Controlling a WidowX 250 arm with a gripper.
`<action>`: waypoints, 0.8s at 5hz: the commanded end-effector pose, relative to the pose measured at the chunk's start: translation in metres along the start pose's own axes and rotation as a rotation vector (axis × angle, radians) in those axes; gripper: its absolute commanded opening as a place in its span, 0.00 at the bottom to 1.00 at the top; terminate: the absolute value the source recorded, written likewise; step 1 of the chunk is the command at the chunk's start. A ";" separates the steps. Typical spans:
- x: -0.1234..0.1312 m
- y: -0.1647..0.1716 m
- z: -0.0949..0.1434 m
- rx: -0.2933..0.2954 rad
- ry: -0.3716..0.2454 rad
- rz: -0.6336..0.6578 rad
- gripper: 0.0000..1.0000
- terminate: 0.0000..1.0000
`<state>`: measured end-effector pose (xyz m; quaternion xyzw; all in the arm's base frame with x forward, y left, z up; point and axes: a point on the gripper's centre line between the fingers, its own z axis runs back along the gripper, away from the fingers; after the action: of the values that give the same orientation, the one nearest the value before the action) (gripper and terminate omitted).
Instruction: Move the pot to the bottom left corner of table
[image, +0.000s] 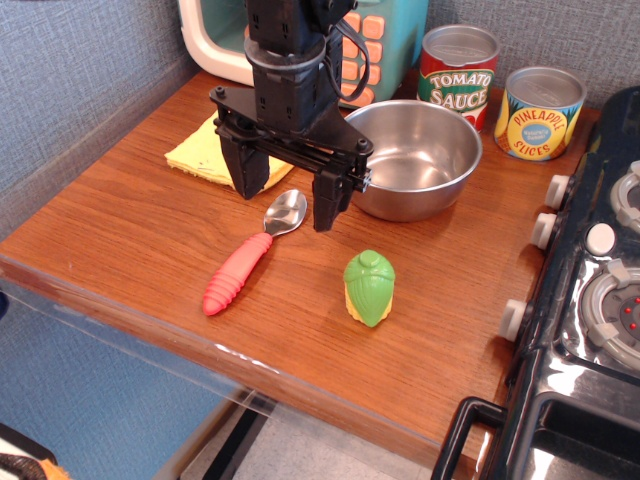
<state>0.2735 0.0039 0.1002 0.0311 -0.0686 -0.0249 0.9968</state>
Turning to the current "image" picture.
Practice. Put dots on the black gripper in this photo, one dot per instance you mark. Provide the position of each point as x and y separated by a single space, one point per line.
292 113

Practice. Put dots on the stainless steel pot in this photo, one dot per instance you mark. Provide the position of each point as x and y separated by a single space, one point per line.
423 157

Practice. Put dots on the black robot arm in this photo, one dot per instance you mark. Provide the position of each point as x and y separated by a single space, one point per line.
295 27

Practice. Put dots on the yellow folded cloth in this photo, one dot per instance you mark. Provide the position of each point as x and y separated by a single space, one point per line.
200 155

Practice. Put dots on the green toy corn cob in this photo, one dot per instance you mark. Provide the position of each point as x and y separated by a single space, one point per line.
369 281

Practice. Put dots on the teal toy microwave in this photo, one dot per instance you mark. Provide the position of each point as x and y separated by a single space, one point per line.
214 34

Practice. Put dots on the tomato sauce can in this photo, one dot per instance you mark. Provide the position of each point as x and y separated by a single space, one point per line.
457 70

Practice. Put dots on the pineapple slices can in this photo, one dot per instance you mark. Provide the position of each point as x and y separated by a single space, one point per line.
539 112

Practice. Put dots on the clear acrylic table guard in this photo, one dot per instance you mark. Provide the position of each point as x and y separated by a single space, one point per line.
108 405

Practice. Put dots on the black toy stove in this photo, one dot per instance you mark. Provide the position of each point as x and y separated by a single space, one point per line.
572 410

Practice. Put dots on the spoon with red handle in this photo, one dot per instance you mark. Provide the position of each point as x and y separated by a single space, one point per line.
286 213

